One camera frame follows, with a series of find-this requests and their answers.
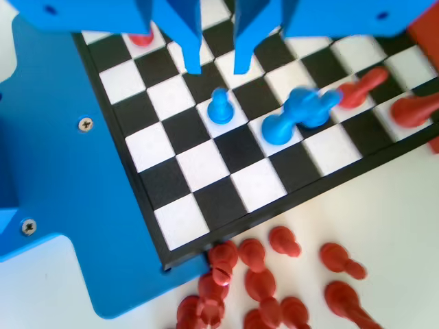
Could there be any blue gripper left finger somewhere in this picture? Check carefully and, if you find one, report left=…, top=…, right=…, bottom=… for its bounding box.
left=9, top=0, right=204, bottom=75

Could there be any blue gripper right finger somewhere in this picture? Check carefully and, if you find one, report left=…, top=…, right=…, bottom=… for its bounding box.
left=233, top=0, right=435, bottom=75

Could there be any red chess pawn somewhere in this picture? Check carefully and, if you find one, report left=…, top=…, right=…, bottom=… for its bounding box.
left=337, top=66, right=390, bottom=110
left=238, top=239, right=267, bottom=273
left=127, top=29, right=155, bottom=48
left=319, top=242, right=367, bottom=281
left=280, top=296, right=311, bottom=329
left=268, top=226, right=302, bottom=258

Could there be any red chess king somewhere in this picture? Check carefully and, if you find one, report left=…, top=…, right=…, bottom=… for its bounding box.
left=390, top=93, right=439, bottom=130

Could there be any blue chess king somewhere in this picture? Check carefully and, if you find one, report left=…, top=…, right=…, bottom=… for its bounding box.
left=261, top=87, right=320, bottom=147

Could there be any blue board mounting plate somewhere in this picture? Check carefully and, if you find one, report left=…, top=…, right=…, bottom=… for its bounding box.
left=0, top=15, right=209, bottom=321

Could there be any red chess bishop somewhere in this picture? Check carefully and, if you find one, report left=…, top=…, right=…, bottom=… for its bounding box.
left=208, top=241, right=239, bottom=287

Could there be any large red chess piece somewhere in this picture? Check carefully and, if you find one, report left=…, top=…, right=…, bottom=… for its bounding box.
left=324, top=280, right=381, bottom=329

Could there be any black white chessboard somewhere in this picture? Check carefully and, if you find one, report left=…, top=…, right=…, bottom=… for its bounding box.
left=71, top=0, right=439, bottom=271

